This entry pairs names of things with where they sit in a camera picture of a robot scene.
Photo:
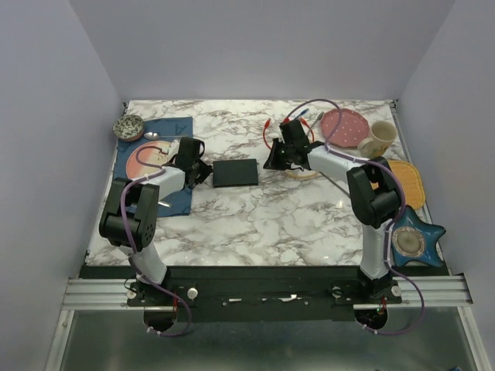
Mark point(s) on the pink and cream plate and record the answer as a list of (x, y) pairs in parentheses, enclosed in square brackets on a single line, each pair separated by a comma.
[(146, 158)]

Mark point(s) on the cream ceramic mug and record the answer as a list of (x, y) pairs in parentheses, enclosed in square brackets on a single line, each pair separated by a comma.
[(380, 137)]

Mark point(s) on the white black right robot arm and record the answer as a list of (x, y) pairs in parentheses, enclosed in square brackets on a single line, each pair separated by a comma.
[(376, 196)]

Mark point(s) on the yellow woven mat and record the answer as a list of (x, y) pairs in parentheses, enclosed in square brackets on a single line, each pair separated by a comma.
[(411, 182)]

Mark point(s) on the silver spoon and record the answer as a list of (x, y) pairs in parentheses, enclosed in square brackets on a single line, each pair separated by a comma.
[(154, 136)]

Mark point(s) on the small patterned bowl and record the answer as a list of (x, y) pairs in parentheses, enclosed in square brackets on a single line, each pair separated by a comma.
[(128, 128)]

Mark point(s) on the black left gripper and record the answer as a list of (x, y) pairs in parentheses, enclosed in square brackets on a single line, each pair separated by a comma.
[(206, 169)]

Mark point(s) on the aluminium rail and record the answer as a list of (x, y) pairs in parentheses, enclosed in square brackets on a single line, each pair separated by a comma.
[(407, 339)]

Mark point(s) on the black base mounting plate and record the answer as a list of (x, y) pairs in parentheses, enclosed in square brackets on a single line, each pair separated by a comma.
[(261, 294)]

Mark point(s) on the dark grey network switch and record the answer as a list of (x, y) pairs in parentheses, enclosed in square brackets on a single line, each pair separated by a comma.
[(231, 173)]

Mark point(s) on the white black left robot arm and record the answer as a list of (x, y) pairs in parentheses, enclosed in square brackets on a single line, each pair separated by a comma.
[(130, 212)]

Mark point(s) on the pink dotted plate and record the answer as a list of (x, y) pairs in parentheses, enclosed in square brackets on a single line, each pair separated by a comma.
[(353, 128)]

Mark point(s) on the blue cloth placemat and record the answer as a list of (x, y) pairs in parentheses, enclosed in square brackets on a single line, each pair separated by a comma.
[(180, 201)]

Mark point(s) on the blue star shaped dish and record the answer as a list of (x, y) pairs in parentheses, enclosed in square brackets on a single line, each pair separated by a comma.
[(415, 240)]

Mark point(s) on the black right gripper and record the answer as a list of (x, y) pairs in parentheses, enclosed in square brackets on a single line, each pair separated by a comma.
[(272, 162)]

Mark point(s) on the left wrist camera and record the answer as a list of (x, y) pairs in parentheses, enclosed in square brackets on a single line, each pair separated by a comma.
[(173, 148)]

